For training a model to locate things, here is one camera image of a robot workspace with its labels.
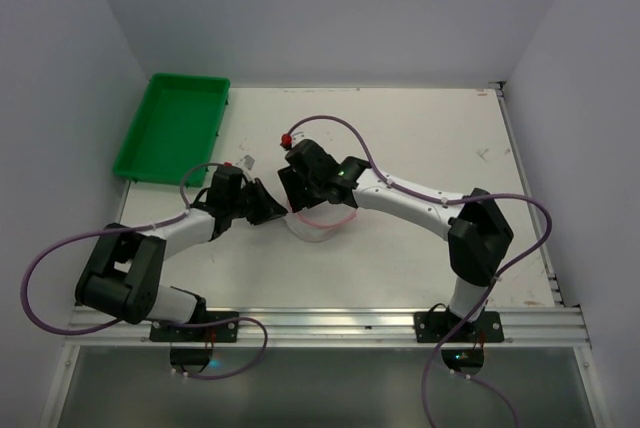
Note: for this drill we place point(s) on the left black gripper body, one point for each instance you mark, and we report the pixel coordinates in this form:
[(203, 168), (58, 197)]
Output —
[(249, 200)]

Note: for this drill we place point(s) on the green plastic tray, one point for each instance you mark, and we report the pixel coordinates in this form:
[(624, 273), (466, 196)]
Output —
[(174, 128)]

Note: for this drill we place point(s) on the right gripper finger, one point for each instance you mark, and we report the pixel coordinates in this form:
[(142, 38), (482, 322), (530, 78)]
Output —
[(294, 188), (315, 197)]

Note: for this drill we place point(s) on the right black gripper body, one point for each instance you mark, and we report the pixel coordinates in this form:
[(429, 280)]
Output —
[(298, 187)]

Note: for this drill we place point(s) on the aluminium front rail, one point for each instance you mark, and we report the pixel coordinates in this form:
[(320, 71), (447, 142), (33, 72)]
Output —
[(545, 327)]

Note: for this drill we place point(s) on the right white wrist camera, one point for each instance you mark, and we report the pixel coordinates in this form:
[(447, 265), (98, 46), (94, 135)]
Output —
[(289, 140)]

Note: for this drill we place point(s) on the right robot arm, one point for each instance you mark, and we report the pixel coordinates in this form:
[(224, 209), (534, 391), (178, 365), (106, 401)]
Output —
[(477, 233)]

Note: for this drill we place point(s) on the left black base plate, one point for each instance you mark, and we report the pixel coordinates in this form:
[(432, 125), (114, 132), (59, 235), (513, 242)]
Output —
[(208, 327)]

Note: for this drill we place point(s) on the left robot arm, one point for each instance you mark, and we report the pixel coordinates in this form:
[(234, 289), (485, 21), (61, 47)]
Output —
[(122, 277)]

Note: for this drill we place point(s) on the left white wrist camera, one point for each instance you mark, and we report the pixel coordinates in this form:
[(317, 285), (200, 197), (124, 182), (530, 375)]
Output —
[(246, 164)]

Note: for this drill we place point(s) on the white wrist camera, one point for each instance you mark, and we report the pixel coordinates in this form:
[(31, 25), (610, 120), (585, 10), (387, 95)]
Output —
[(289, 140), (246, 164)]

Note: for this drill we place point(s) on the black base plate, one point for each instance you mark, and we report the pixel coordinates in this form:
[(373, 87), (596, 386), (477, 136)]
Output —
[(208, 327), (432, 326)]

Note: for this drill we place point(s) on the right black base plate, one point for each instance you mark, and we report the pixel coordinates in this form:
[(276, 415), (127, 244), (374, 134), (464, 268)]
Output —
[(432, 326)]

